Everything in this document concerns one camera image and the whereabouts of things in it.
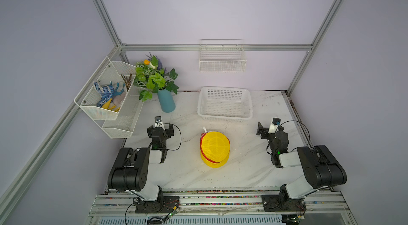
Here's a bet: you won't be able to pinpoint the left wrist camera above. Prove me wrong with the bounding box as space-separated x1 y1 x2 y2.
154 116 164 128

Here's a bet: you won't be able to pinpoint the white cloth in shelf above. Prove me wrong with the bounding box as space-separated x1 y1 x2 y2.
112 92 126 112

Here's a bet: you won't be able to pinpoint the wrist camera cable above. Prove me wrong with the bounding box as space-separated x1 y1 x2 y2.
278 119 310 148
162 122 182 152

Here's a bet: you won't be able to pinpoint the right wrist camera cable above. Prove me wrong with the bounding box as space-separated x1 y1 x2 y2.
278 119 310 148

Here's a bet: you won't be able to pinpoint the artificial green plant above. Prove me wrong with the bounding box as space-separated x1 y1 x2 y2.
133 54 180 101

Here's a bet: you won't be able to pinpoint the teal garden rake yellow handle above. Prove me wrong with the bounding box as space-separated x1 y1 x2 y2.
101 83 126 112

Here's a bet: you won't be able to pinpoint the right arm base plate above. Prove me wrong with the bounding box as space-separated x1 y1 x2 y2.
261 195 307 213

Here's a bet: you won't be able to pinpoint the yellow mesh laundry bag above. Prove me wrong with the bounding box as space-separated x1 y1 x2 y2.
199 127 231 168

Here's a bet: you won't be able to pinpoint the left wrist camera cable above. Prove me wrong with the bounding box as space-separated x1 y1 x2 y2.
162 122 182 152

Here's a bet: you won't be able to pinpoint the white wire wall basket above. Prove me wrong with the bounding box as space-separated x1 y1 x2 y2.
199 39 247 73

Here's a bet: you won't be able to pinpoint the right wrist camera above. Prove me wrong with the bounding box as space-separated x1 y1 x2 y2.
268 117 281 134

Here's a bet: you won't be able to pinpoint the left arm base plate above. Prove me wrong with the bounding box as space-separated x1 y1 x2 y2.
133 196 180 214

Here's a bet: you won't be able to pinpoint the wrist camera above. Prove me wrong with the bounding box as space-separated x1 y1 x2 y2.
154 116 164 128
268 117 281 134

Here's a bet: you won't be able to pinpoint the brown twigs in shelf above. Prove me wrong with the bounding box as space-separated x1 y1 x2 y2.
121 74 133 91

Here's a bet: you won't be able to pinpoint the white mesh corner shelf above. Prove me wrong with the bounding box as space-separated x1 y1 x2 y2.
74 57 142 139

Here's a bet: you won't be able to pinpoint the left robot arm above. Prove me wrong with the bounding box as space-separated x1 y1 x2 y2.
107 123 174 202

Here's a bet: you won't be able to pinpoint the white plastic basket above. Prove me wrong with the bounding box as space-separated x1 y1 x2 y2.
197 87 253 123

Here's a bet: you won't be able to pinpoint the teal vase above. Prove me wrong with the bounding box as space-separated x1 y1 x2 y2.
157 89 176 113

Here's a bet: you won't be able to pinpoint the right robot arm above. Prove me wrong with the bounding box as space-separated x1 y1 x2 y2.
256 118 347 204

